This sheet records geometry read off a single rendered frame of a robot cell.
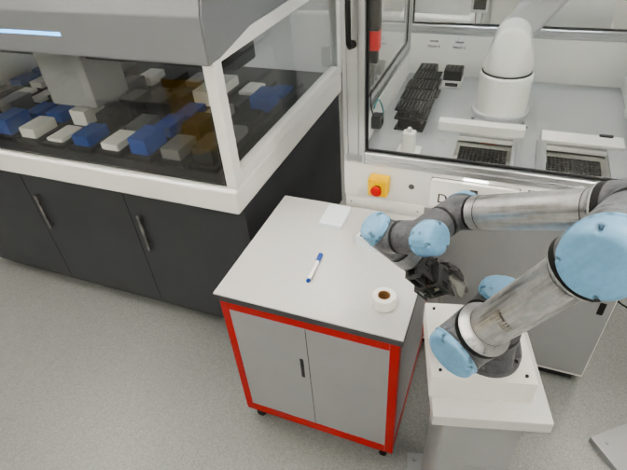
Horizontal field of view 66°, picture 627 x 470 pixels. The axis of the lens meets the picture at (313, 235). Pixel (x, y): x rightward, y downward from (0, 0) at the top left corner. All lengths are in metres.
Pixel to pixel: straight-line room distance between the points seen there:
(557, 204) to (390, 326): 0.67
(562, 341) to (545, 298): 1.35
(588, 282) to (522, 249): 1.12
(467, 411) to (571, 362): 1.06
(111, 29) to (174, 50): 0.23
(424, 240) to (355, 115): 0.81
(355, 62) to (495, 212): 0.81
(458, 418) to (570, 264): 0.62
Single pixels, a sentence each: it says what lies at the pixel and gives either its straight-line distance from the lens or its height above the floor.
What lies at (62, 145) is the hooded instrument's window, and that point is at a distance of 2.22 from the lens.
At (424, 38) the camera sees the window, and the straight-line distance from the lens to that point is 1.59.
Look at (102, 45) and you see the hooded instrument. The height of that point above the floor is 1.40.
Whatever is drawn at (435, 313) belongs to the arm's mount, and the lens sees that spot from 1.38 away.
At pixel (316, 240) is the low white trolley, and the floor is 0.76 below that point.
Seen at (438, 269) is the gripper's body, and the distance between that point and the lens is 1.19.
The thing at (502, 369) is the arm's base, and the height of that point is 0.87.
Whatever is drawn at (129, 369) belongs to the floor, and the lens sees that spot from 2.51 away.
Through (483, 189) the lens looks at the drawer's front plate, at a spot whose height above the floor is 0.92.
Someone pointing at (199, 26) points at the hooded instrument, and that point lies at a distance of 1.54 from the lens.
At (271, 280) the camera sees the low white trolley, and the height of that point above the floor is 0.76.
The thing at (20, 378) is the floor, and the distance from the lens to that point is 2.74.
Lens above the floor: 1.85
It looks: 39 degrees down
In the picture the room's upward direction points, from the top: 5 degrees counter-clockwise
